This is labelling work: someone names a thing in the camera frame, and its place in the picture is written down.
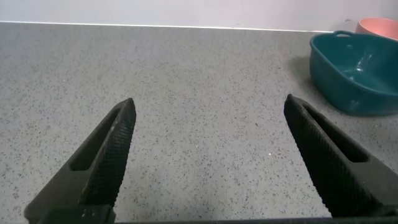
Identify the pink bowl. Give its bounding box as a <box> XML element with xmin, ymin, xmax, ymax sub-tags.
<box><xmin>354</xmin><ymin>17</ymin><xmax>398</xmax><ymax>42</ymax></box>

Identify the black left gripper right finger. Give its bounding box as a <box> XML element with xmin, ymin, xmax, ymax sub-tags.
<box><xmin>283</xmin><ymin>93</ymin><xmax>398</xmax><ymax>218</ymax></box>

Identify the teal plastic basin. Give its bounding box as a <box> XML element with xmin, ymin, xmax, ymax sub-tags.
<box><xmin>309</xmin><ymin>30</ymin><xmax>398</xmax><ymax>117</ymax></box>

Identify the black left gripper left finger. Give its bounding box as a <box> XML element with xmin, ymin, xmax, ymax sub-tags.
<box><xmin>24</xmin><ymin>97</ymin><xmax>137</xmax><ymax>223</ymax></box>

